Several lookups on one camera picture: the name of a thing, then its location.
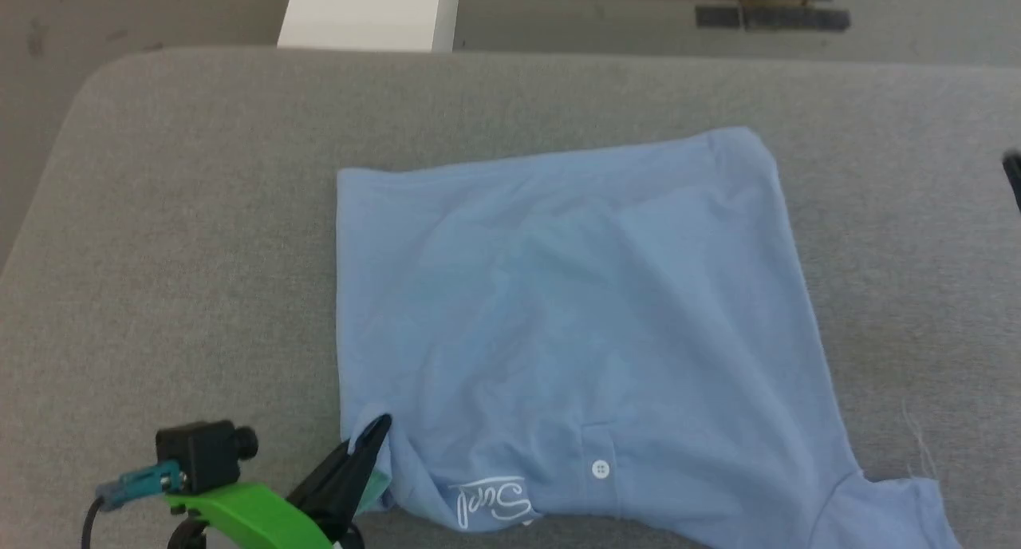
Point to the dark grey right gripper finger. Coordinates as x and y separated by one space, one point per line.
1015 174

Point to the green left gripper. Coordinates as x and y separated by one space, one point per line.
255 517

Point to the light blue polo shirt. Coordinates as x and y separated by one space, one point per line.
590 317

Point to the large black floor tape patch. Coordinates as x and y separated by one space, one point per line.
798 14

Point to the small black floor tape patch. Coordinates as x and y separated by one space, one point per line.
718 17

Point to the white box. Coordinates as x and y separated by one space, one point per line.
367 10

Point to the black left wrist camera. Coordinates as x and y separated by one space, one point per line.
203 453

